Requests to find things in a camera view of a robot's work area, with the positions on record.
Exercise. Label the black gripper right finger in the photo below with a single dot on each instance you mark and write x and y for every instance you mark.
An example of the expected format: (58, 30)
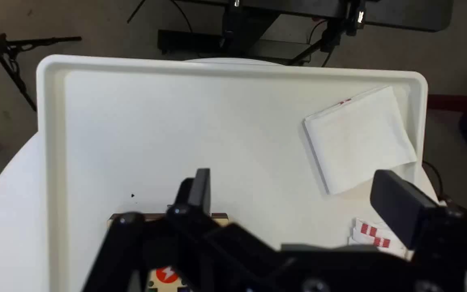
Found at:
(400, 209)

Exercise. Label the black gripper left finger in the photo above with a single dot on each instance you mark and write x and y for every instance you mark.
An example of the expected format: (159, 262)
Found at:
(201, 189)

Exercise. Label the white towel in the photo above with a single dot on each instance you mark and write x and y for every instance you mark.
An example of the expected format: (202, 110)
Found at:
(356, 140)

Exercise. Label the white plastic tray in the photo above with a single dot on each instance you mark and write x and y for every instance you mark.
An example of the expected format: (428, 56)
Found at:
(189, 124)

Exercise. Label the black tripod stand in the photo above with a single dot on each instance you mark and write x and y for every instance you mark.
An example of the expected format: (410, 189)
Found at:
(11, 59)

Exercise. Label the black metal frame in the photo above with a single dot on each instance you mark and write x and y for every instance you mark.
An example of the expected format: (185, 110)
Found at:
(275, 14)

